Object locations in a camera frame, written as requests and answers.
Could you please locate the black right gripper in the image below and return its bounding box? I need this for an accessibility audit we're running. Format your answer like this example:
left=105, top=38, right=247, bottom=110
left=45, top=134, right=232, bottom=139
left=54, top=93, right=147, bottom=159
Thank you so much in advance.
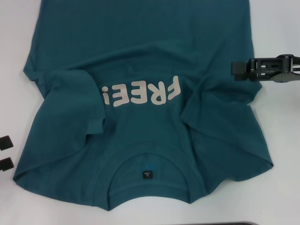
left=231, top=54, right=300, bottom=84

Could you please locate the teal t-shirt with white print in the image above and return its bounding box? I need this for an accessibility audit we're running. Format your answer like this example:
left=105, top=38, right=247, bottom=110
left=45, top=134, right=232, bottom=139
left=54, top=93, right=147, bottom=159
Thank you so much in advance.
left=11, top=0, right=275, bottom=213

